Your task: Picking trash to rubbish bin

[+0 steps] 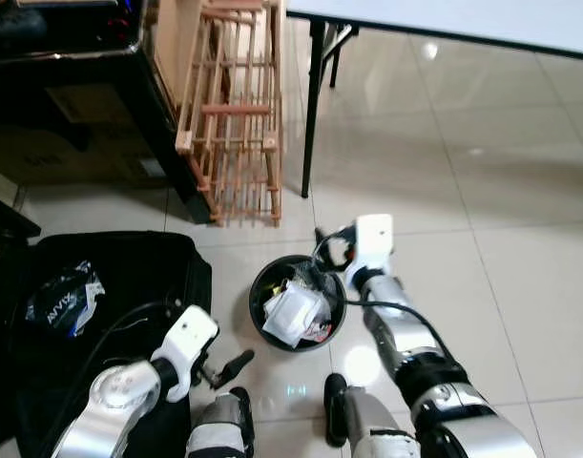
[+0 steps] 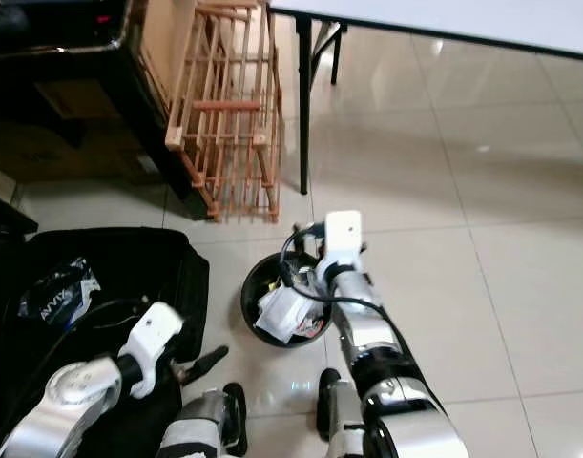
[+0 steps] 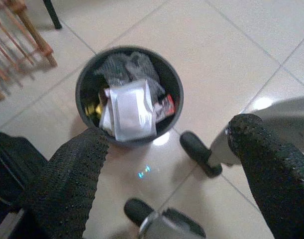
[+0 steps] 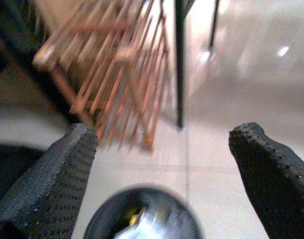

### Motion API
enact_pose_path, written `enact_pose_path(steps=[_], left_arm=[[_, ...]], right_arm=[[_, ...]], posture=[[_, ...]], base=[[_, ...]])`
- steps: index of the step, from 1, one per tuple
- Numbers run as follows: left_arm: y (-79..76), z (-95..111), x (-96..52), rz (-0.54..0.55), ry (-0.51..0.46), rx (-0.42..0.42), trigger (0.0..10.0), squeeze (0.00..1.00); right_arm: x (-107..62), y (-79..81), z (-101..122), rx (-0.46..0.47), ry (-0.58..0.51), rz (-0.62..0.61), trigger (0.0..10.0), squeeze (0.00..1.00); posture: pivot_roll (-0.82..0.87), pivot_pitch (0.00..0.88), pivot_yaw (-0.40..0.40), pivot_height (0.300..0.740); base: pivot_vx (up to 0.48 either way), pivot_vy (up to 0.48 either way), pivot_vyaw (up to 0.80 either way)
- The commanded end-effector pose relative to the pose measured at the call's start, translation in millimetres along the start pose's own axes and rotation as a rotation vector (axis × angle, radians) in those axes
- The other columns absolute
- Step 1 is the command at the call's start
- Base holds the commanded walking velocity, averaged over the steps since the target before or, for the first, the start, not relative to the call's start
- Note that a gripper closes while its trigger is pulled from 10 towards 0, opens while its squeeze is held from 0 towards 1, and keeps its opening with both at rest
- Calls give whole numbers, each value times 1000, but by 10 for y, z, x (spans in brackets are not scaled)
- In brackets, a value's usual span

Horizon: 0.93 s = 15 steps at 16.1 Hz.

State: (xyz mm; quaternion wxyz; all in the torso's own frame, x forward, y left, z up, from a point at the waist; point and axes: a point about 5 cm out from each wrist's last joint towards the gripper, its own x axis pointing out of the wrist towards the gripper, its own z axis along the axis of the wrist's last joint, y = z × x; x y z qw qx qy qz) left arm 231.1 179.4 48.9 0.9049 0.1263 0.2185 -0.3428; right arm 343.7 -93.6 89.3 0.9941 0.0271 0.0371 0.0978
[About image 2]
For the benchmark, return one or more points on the robot right leg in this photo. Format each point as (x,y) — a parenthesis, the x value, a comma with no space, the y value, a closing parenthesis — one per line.
(343,420)

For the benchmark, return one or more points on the black fabric suitcase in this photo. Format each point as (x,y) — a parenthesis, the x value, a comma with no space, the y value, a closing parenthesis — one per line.
(138,262)

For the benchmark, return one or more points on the clear printed plastic packet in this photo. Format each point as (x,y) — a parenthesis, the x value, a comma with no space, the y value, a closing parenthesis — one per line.
(57,296)

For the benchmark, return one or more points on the white crumpled paper trash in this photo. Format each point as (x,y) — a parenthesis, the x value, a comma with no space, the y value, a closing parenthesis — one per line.
(283,315)

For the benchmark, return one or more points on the white folding table black legs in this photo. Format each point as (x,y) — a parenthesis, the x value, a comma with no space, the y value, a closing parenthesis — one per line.
(453,17)

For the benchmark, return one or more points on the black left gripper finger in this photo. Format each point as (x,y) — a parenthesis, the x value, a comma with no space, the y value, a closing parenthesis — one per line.
(211,359)

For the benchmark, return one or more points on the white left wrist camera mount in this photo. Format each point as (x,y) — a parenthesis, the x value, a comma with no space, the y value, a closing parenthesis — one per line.
(156,336)

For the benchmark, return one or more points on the wooden slatted rack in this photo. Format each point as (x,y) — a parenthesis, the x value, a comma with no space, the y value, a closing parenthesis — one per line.
(229,107)

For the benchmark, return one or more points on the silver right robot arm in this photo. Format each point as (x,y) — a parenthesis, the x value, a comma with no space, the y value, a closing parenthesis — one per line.
(377,363)

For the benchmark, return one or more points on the black tv cabinet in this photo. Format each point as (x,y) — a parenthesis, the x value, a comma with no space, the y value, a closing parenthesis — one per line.
(62,52)

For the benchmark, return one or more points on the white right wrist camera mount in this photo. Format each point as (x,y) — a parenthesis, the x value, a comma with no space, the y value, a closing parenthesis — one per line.
(343,232)

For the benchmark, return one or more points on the robot leg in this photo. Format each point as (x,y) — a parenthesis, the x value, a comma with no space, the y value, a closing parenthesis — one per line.
(343,420)
(205,425)

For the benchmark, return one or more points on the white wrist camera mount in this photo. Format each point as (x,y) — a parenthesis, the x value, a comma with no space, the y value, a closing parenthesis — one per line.
(156,336)
(343,232)

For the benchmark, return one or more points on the black round rubbish bin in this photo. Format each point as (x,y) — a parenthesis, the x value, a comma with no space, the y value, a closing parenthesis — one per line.
(255,277)

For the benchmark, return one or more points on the robot left leg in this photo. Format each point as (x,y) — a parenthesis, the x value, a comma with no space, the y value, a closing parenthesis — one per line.
(205,425)

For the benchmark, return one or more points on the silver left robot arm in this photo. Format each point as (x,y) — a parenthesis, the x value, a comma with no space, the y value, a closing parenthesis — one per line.
(81,401)

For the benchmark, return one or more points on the brown cardboard box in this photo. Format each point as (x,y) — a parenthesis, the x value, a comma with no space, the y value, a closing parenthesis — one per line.
(72,134)

